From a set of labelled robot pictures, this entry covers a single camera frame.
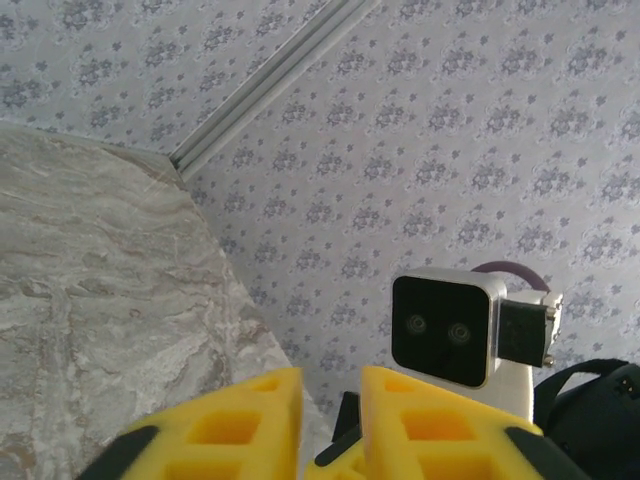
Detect silver black wrist camera box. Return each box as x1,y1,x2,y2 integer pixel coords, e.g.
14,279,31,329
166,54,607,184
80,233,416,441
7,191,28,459
390,266,509,390

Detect aluminium frame post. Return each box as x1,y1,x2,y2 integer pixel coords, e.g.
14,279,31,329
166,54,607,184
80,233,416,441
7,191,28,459
168,0,382,182

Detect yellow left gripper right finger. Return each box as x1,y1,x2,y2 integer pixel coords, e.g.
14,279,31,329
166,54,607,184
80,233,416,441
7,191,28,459
360,365,591,480

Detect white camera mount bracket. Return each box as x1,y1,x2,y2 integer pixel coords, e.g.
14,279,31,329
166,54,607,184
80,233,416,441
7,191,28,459
492,288,565,427

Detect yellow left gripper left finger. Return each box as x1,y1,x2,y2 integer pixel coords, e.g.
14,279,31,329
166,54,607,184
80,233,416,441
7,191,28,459
79,367,305,480

